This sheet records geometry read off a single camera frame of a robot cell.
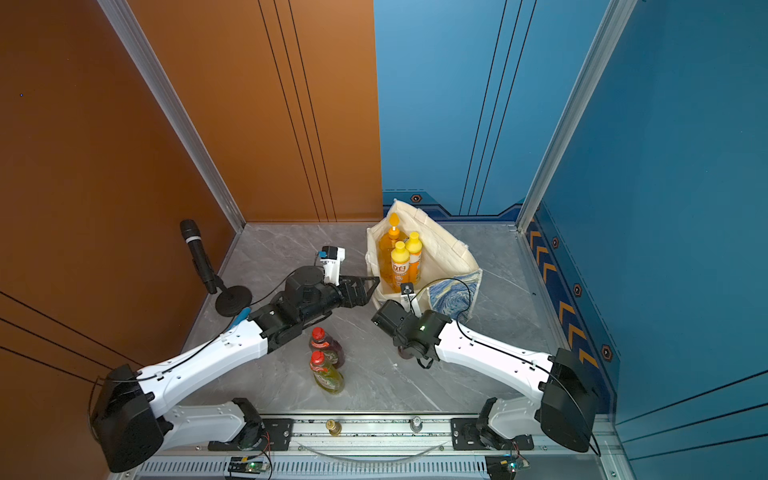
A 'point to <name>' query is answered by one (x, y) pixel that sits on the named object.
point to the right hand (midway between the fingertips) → (408, 325)
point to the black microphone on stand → (234, 300)
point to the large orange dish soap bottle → (386, 245)
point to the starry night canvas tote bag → (450, 278)
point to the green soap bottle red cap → (326, 375)
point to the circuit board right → (505, 466)
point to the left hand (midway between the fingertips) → (370, 276)
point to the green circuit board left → (247, 465)
